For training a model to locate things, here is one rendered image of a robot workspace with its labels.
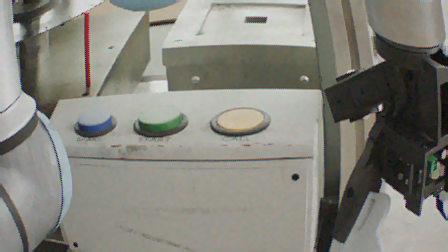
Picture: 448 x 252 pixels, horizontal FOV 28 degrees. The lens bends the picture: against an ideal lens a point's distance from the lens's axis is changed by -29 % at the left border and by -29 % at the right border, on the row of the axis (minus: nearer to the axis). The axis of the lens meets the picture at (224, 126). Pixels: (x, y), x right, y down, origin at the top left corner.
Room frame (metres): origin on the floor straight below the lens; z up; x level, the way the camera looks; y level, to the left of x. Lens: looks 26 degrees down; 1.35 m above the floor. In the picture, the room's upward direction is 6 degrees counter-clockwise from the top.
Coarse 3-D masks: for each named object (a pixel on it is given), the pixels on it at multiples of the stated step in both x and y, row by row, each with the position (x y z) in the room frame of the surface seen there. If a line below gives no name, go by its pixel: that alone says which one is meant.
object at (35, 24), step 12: (12, 0) 1.40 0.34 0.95; (60, 0) 1.29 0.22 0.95; (72, 0) 1.27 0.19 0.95; (84, 0) 1.25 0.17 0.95; (96, 0) 1.23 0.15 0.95; (48, 12) 1.24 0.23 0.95; (60, 12) 1.22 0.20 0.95; (72, 12) 1.21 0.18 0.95; (24, 24) 1.22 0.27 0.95; (36, 24) 1.20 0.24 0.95; (48, 24) 1.18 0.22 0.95; (60, 24) 1.17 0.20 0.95; (24, 36) 1.17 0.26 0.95
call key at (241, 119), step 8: (232, 112) 0.95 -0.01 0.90; (240, 112) 0.95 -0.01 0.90; (248, 112) 0.95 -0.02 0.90; (256, 112) 0.95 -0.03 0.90; (224, 120) 0.94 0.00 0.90; (232, 120) 0.93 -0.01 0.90; (240, 120) 0.93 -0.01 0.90; (248, 120) 0.93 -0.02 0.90; (256, 120) 0.93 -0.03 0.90; (264, 120) 0.93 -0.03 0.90; (224, 128) 0.92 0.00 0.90; (232, 128) 0.92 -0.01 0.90; (240, 128) 0.92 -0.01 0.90; (248, 128) 0.92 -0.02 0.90
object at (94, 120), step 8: (88, 112) 0.97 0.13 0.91; (96, 112) 0.97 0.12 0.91; (104, 112) 0.97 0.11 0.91; (80, 120) 0.96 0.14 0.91; (88, 120) 0.95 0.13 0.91; (96, 120) 0.95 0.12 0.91; (104, 120) 0.95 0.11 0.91; (80, 128) 0.95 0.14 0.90; (88, 128) 0.94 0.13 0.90; (96, 128) 0.94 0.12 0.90; (104, 128) 0.95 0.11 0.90
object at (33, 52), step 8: (48, 32) 1.32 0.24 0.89; (24, 40) 1.29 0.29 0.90; (32, 40) 1.29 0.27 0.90; (40, 40) 1.29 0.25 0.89; (48, 40) 1.32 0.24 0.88; (24, 48) 1.29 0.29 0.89; (32, 48) 1.29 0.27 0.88; (40, 48) 1.29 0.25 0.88; (24, 56) 1.29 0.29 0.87; (32, 56) 1.29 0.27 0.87; (40, 56) 1.29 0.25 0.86; (24, 64) 1.29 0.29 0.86; (32, 64) 1.29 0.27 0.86; (40, 64) 1.29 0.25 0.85
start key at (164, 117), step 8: (144, 112) 0.96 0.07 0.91; (152, 112) 0.95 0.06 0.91; (160, 112) 0.95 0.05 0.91; (168, 112) 0.95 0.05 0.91; (176, 112) 0.95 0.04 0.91; (144, 120) 0.94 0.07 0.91; (152, 120) 0.94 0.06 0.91; (160, 120) 0.94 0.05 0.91; (168, 120) 0.93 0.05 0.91; (176, 120) 0.94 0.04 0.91; (144, 128) 0.94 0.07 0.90; (152, 128) 0.93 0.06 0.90; (160, 128) 0.93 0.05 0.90; (168, 128) 0.93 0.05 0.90
